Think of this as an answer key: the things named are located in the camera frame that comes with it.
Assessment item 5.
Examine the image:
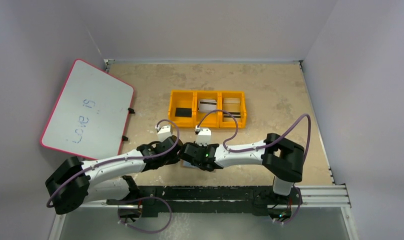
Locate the brown leather card holder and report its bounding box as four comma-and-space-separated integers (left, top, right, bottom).
182, 161, 215, 173

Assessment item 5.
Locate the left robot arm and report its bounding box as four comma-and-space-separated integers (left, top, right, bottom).
45, 135, 183, 215

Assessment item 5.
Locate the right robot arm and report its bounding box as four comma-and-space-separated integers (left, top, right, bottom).
179, 133, 306, 196

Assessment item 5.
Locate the black card in bin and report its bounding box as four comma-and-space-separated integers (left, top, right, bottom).
175, 107, 192, 118

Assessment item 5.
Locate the stack of white cards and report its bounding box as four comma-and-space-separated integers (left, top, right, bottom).
197, 98, 217, 113

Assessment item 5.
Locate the card stack black stripe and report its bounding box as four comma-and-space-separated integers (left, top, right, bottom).
223, 98, 241, 122

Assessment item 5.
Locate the yellow middle bin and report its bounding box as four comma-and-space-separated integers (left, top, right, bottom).
193, 91, 220, 128

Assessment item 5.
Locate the yellow bin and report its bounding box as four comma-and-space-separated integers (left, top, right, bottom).
168, 90, 196, 128
219, 91, 247, 129
193, 91, 220, 128

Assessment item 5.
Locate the yellow left bin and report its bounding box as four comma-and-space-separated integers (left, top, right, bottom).
168, 90, 196, 128

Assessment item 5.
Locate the pink framed whiteboard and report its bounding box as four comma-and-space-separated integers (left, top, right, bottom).
40, 59, 135, 159

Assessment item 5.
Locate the yellow right bin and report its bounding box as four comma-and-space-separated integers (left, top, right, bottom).
219, 91, 247, 129

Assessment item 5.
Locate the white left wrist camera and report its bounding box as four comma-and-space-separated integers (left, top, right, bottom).
156, 124, 173, 142

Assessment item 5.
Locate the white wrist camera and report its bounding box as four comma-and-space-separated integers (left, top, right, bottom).
156, 124, 173, 142
194, 127, 212, 146

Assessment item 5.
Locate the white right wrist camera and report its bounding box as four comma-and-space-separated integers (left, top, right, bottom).
194, 127, 212, 146

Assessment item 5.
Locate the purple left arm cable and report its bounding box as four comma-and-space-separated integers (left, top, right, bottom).
46, 119, 181, 209

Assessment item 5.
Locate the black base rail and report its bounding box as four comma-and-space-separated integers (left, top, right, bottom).
107, 185, 302, 219

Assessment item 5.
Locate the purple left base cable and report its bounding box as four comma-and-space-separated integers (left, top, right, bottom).
117, 194, 173, 234

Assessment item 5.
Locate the aluminium frame rail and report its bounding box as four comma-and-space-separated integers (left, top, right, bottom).
83, 182, 349, 207

